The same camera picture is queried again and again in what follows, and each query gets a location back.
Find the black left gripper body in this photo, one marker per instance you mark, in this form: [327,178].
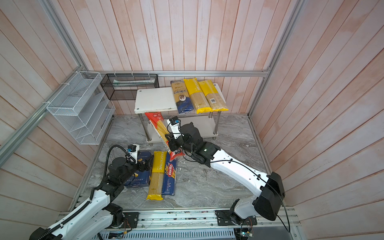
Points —
[131,167]

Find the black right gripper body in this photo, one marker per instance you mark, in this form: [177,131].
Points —
[181,143]

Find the yellow Pastati spaghetti bag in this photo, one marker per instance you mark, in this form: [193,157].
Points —
[157,176]

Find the blue Barilla spaghetti box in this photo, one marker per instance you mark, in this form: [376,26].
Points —
[169,181]

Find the blue yellow spaghetti bag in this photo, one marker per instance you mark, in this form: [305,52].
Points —
[183,101]

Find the yellow clear spaghetti bag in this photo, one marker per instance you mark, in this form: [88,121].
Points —
[197,96]

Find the red spaghetti bag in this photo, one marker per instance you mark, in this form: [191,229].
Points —
[157,121]

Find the yellow barcode spaghetti bag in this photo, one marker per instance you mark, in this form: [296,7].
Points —
[213,97]

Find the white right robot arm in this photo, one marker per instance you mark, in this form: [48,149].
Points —
[267,189]

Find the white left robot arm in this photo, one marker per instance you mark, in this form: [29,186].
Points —
[98,211]

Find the dark blue pasta box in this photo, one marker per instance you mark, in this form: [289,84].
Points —
[141,179]

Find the white two-tier metal shelf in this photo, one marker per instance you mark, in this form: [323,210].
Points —
[162,100]

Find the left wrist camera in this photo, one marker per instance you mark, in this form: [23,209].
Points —
[132,153]

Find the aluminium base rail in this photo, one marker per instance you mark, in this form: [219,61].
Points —
[193,224]

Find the aluminium frame rail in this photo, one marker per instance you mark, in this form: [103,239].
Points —
[193,74]

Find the white wire mesh rack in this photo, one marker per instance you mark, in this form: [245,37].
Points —
[82,109]

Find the black mesh wall basket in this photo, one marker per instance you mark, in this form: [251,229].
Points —
[124,87]

